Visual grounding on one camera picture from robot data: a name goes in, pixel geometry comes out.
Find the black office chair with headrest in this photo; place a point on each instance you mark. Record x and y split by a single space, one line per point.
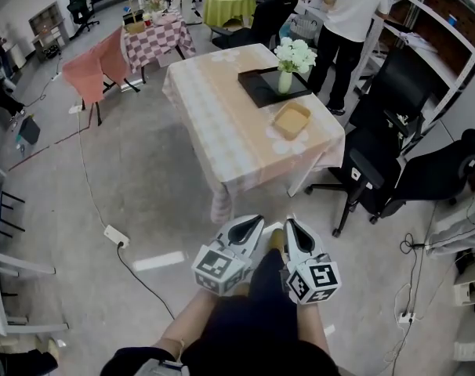
425 178

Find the pale green vase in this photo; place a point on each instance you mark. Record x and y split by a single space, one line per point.
284 84

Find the table with beige checked cloth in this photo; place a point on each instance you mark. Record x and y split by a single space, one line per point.
222 104

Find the pink checkered cloth table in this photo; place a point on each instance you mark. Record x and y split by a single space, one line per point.
159 41

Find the wooden shelf cabinet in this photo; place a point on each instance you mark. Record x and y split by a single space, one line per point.
47 30

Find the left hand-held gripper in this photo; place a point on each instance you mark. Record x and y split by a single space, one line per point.
216 266

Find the small white power strip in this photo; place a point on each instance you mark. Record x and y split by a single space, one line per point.
75 109

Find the white flower bouquet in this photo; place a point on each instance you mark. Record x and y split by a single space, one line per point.
296 55

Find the person's right forearm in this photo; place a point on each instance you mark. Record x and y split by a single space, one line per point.
312 327

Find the person's left forearm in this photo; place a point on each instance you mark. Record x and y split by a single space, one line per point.
188 323

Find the yellow shallow dish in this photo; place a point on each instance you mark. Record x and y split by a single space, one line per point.
290 121

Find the black rectangular tray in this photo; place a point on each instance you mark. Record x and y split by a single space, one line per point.
257 88

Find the black swivel office chair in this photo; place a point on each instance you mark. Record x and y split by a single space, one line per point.
78 8

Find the person's tan shoe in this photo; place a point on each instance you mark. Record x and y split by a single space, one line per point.
276 239

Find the salmon cloth covered chair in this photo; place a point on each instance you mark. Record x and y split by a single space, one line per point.
88 73

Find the black high-back office chair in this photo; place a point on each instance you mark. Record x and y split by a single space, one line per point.
269 10

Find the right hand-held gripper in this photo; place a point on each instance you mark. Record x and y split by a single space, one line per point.
317 282

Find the small white flower sprig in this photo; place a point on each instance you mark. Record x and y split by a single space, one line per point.
400 121

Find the person's black clothing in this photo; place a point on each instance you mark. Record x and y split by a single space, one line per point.
261 319

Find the green cloth round table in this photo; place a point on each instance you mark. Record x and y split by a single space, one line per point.
227 6

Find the dark grey bin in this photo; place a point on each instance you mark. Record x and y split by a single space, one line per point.
29 131

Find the flower pot with pale blooms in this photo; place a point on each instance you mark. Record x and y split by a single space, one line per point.
156 4

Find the black mesh office chair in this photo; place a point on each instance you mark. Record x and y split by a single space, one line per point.
398 80

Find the grey chest pack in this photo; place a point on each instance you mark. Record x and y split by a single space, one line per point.
159 368

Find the white metal shelf rack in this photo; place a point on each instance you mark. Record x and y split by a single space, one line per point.
449 33

